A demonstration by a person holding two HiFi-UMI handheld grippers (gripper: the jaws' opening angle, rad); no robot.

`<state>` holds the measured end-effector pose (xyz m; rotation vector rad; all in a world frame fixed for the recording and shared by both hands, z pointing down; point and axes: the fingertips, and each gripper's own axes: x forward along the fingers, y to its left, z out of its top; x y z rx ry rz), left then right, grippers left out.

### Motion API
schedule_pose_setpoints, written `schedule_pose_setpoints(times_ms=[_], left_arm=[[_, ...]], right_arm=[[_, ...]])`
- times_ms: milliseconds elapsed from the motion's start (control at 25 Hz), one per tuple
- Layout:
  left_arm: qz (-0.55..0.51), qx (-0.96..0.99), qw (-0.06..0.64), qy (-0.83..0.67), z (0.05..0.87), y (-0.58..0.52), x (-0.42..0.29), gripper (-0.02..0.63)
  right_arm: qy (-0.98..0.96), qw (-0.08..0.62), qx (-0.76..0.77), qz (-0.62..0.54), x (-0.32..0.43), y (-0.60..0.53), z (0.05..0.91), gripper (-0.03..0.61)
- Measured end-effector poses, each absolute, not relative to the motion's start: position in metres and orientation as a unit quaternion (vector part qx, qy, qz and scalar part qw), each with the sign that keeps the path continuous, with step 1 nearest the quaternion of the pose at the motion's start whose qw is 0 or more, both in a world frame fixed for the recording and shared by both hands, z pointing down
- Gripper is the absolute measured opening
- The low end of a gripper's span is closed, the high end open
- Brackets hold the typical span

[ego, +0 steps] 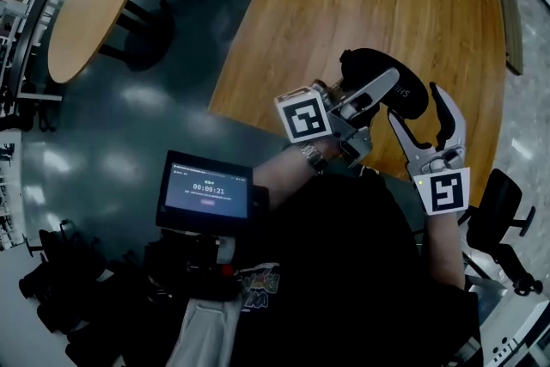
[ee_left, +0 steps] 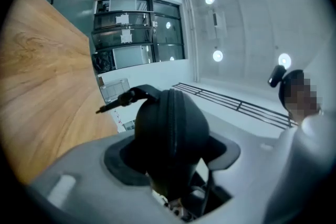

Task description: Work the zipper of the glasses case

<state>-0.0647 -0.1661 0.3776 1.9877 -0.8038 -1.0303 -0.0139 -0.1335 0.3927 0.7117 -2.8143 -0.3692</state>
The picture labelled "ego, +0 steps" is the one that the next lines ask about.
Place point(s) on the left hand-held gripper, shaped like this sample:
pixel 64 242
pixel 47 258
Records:
pixel 303 118

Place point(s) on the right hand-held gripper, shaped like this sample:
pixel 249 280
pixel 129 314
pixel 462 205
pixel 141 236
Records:
pixel 444 193

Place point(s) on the black soft pouch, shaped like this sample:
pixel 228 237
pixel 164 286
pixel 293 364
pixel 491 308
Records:
pixel 374 60

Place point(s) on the person's right forearm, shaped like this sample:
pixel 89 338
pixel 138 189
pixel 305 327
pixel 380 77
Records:
pixel 444 249

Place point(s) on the person's left forearm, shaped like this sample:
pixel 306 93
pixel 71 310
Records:
pixel 283 176

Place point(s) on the silver wristwatch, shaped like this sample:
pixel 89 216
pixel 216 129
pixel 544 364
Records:
pixel 313 157

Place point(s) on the wooden plank bench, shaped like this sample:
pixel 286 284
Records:
pixel 507 13

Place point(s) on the person's black shirt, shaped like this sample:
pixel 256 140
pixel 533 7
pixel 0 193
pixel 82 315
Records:
pixel 344 270

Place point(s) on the black monitor screen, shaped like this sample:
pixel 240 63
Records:
pixel 206 191

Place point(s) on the white desk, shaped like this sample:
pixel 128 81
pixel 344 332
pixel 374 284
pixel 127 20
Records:
pixel 515 335

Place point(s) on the round wooden table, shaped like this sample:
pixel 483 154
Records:
pixel 90 13

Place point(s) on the person's light grey trousers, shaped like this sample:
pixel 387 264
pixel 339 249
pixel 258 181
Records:
pixel 206 335

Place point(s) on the dark desk divider panel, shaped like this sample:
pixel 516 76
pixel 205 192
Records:
pixel 28 47

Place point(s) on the black backpack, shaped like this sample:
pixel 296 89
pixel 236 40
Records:
pixel 73 292

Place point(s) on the black monitor mount rig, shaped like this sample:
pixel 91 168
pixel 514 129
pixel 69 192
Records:
pixel 193 266

